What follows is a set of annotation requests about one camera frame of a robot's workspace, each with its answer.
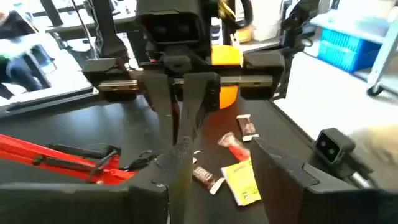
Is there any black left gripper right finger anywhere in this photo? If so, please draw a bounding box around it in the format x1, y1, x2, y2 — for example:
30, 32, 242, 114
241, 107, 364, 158
251, 137, 398, 224

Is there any white shelf cart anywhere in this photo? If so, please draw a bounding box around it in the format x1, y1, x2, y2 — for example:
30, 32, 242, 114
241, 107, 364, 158
309, 0, 398, 98

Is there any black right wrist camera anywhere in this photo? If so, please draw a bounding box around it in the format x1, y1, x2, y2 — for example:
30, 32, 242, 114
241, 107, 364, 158
136, 0, 214, 60

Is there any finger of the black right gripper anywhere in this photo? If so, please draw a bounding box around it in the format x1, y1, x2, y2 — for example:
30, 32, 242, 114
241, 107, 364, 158
144, 73, 175, 153
178, 73, 221, 142

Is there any black table-level camera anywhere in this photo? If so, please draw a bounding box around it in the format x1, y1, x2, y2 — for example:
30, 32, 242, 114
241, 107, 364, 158
312, 127, 374, 187

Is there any red candy clear wrapper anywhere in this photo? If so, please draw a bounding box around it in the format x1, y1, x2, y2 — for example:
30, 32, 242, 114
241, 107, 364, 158
216, 131, 251, 162

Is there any orange plastic bucket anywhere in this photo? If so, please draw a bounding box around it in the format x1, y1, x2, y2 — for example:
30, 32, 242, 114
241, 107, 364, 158
211, 44, 244, 110

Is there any blue plastic crate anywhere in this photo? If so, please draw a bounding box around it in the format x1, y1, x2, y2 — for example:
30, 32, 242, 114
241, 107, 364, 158
317, 27, 384, 75

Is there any yellow sour candy pack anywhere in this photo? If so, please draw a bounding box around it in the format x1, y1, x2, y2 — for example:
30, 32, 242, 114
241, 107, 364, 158
220, 158, 262, 207

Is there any black aluminium table frame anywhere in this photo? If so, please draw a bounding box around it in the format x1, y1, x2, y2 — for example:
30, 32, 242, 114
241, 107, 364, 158
0, 86, 315, 147

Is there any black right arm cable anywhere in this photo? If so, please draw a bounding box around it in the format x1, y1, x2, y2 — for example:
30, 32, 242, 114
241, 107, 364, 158
217, 0, 253, 35

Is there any chocolate bar white-ended wrapper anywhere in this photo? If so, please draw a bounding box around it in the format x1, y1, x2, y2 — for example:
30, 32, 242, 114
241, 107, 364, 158
235, 114, 260, 142
191, 166, 226, 196

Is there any person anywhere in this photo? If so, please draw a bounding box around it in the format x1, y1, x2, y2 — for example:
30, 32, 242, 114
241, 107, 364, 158
0, 9, 55, 94

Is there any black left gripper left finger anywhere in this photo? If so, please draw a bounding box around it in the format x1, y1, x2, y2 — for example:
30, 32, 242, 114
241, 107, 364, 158
0, 136, 194, 224

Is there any red desk lamp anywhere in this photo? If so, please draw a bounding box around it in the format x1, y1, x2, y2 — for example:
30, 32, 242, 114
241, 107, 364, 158
0, 133, 136, 187

